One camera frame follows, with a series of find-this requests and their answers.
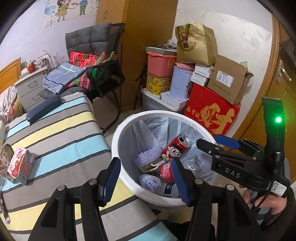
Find clear plastic bottle red label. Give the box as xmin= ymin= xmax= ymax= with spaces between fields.
xmin=159 ymin=154 xmax=201 ymax=184

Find red cartoon drink can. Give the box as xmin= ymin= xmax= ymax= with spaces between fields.
xmin=161 ymin=134 xmax=191 ymax=162

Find red white milk carton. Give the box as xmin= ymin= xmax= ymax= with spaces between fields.
xmin=8 ymin=147 xmax=35 ymax=185

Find lavender foam roller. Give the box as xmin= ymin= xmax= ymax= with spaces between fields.
xmin=139 ymin=174 xmax=161 ymax=193
xmin=134 ymin=146 xmax=163 ymax=168

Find patterned paper cup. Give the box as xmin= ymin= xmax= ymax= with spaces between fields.
xmin=0 ymin=144 xmax=14 ymax=182

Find white yogurt cup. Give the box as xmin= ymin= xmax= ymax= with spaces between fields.
xmin=154 ymin=183 xmax=180 ymax=198

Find cream paper tissue roll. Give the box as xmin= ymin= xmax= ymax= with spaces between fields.
xmin=140 ymin=161 xmax=165 ymax=173

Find white trash bin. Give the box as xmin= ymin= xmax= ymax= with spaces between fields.
xmin=111 ymin=110 xmax=218 ymax=208

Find person's right hand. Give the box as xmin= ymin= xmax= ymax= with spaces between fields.
xmin=242 ymin=189 xmax=287 ymax=215

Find red gold gift box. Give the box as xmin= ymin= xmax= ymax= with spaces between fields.
xmin=184 ymin=83 xmax=241 ymax=136

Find striped tablecloth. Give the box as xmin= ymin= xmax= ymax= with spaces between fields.
xmin=1 ymin=93 xmax=175 ymax=240

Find brown cardboard box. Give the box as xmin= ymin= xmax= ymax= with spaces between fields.
xmin=207 ymin=55 xmax=253 ymax=105

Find grey lidded storage box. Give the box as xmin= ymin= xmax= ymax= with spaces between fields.
xmin=141 ymin=88 xmax=187 ymax=114

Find wooden door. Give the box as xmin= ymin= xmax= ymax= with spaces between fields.
xmin=233 ymin=16 xmax=295 ymax=183

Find stacked white medicine boxes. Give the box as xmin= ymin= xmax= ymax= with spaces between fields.
xmin=191 ymin=64 xmax=213 ymax=87

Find lavender cylindrical box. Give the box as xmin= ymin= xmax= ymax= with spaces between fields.
xmin=170 ymin=66 xmax=193 ymax=99

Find yellow patterned tin box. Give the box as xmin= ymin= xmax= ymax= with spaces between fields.
xmin=146 ymin=73 xmax=172 ymax=95

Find pink plastic storage bin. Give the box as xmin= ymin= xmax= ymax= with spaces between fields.
xmin=147 ymin=51 xmax=177 ymax=78

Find dark blue glasses case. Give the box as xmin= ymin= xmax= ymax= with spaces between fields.
xmin=26 ymin=95 xmax=62 ymax=125

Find gold paper gift bag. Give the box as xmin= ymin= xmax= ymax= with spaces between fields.
xmin=175 ymin=24 xmax=218 ymax=67

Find pink pillow bedding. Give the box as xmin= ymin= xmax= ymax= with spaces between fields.
xmin=0 ymin=86 xmax=24 ymax=125

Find red plaid blanket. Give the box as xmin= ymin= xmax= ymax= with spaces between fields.
xmin=67 ymin=51 xmax=117 ymax=91

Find black office chair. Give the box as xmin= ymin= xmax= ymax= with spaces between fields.
xmin=89 ymin=22 xmax=126 ymax=135

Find grey bedside drawer cabinet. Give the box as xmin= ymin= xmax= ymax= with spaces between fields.
xmin=14 ymin=65 xmax=49 ymax=113

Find folded blue plaid cloth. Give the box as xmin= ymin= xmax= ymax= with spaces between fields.
xmin=42 ymin=62 xmax=86 ymax=94

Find tall wooden wardrobe right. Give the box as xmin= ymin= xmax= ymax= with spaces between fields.
xmin=96 ymin=1 xmax=178 ymax=112

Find wooden bed headboard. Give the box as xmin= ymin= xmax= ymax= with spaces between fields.
xmin=0 ymin=58 xmax=21 ymax=93

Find grey quilted chair cushion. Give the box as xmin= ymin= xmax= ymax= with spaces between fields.
xmin=65 ymin=23 xmax=111 ymax=56

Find cartoon couple wall sticker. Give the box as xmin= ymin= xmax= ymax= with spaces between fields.
xmin=44 ymin=0 xmax=99 ymax=27

